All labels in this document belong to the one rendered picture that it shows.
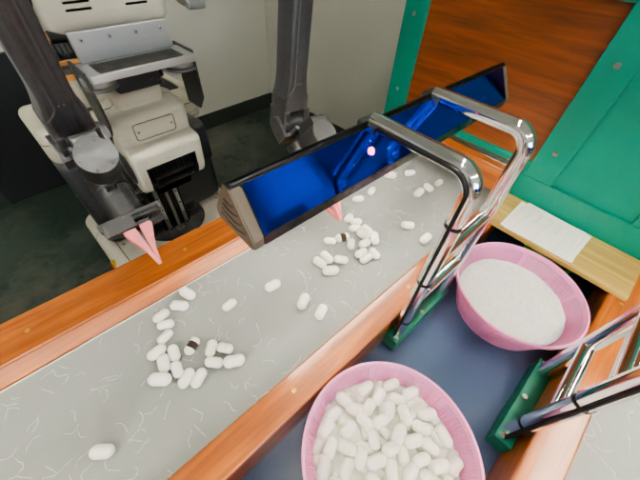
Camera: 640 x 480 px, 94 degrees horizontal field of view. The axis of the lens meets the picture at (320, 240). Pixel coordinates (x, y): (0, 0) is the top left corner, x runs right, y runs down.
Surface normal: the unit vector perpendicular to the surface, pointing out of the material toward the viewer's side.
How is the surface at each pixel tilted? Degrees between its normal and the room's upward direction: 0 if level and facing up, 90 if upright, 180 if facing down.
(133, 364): 0
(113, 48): 90
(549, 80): 90
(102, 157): 41
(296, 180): 58
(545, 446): 0
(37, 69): 108
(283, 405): 0
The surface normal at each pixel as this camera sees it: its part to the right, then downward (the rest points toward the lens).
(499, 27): -0.74, 0.48
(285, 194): 0.59, 0.13
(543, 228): 0.04, -0.67
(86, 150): 0.50, -0.15
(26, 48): 0.66, 0.73
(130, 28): 0.71, 0.54
